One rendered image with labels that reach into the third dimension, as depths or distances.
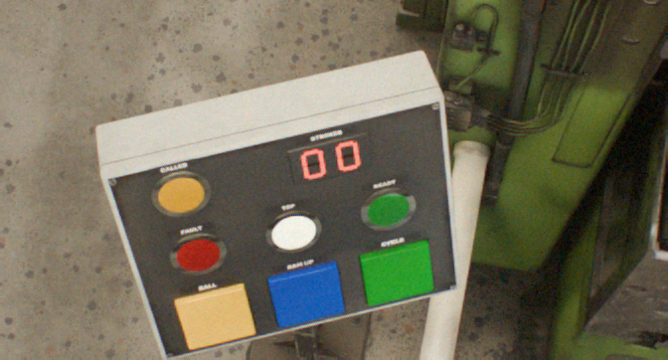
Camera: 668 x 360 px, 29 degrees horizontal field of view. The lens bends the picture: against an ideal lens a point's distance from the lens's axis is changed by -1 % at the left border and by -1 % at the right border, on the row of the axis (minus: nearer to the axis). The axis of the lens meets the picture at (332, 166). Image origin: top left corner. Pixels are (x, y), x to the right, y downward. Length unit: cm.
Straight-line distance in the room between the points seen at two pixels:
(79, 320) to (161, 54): 55
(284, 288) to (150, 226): 17
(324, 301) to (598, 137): 53
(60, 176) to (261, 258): 124
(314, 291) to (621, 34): 44
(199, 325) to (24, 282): 114
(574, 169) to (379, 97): 67
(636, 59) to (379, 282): 40
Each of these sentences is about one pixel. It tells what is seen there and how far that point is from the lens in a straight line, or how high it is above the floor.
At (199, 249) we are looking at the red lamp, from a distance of 134.
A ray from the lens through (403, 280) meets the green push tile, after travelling 142.
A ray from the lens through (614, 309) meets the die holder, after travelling 182.
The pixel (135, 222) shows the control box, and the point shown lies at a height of 114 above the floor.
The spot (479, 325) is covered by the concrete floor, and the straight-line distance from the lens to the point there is 244.
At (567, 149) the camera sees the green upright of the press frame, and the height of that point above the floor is 67.
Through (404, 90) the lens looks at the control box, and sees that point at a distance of 128.
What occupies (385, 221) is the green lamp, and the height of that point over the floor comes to 108.
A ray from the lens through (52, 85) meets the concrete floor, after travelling 264.
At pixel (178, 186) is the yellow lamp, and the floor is 118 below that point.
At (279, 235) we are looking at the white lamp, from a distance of 134.
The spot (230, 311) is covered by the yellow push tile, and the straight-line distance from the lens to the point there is 140.
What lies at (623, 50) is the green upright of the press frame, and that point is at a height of 102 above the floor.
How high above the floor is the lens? 238
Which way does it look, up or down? 71 degrees down
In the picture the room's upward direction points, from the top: 2 degrees counter-clockwise
